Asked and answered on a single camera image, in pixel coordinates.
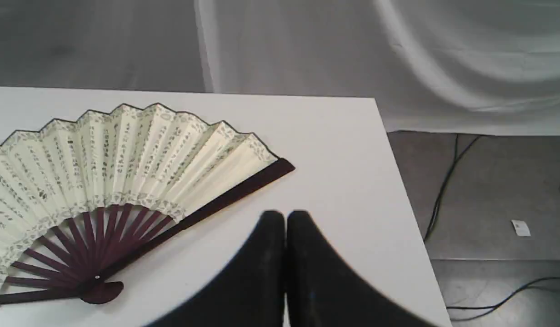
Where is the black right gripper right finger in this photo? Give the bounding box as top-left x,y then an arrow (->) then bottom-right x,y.
286,210 -> 430,327

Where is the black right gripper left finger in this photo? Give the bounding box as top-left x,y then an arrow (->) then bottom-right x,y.
150,210 -> 285,327

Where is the cream paper folding fan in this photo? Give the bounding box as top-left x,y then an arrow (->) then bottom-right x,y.
0,103 -> 295,306

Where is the small white floor tag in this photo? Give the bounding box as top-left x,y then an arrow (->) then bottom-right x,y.
511,220 -> 531,237

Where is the grey backdrop curtain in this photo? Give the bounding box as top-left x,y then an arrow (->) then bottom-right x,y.
0,0 -> 560,136

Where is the black floor cable lower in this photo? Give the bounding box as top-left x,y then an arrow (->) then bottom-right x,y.
446,276 -> 560,322

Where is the black floor cable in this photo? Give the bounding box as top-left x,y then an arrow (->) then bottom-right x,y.
446,276 -> 560,322
423,134 -> 483,243

